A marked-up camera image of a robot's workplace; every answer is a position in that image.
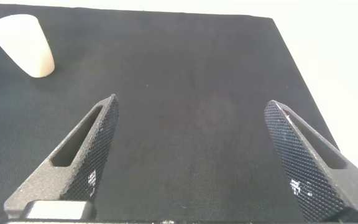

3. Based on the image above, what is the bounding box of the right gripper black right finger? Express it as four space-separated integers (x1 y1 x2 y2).
264 100 358 223

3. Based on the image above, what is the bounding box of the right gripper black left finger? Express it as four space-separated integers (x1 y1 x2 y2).
3 93 120 219

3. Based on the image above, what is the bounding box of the black table cloth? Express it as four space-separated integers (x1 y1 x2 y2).
0 3 341 223

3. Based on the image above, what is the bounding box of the beige plastic cup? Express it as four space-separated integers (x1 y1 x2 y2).
0 14 56 78

